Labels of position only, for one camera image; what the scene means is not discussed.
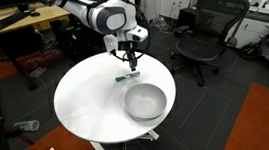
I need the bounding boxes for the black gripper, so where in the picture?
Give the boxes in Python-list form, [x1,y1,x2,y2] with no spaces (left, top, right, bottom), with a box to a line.
[118,39,141,73]

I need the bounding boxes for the blue marker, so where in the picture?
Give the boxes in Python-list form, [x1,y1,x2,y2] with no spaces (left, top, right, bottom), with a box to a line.
[113,71,142,83]

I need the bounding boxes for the grey bowl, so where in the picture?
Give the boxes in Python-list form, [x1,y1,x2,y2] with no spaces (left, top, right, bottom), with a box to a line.
[122,80,170,123]

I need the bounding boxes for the black printer stand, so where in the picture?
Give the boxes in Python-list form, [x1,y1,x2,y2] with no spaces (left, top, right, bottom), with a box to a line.
[135,0,167,28]

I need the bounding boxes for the black storage box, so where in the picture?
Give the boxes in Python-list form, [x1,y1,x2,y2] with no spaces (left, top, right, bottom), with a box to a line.
[171,6,205,40]

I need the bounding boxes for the black mesh office chair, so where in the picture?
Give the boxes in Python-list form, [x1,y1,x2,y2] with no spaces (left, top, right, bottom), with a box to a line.
[164,0,260,90]

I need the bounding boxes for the light wooden desk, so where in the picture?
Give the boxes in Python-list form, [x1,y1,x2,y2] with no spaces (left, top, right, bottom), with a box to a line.
[0,0,79,93]

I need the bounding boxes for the black computer mouse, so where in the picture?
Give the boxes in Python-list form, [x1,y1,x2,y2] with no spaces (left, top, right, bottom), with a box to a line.
[29,10,42,19]

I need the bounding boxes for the black scooter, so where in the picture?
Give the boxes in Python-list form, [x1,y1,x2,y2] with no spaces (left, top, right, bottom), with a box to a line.
[234,20,269,78]

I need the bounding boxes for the white cabinet desk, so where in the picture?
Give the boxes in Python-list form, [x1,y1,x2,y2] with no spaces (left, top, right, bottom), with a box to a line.
[221,0,269,71]

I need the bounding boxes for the black flat keyboard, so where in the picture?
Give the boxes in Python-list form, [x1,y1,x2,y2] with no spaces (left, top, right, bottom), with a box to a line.
[0,9,33,32]

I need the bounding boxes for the black computer monitor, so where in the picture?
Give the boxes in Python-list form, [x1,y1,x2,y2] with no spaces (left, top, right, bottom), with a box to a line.
[0,0,40,16]

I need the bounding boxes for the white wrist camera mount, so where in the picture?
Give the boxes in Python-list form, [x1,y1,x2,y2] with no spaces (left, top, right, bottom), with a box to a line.
[103,33,120,58]

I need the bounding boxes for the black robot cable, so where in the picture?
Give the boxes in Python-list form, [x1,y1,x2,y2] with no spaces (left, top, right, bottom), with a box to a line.
[106,0,154,65]

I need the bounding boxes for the tangled floor cables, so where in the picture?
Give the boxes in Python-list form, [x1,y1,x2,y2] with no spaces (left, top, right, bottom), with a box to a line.
[20,46,64,73]

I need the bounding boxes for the black clamp orange handle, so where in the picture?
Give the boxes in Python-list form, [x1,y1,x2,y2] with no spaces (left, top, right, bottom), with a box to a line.
[0,112,37,150]

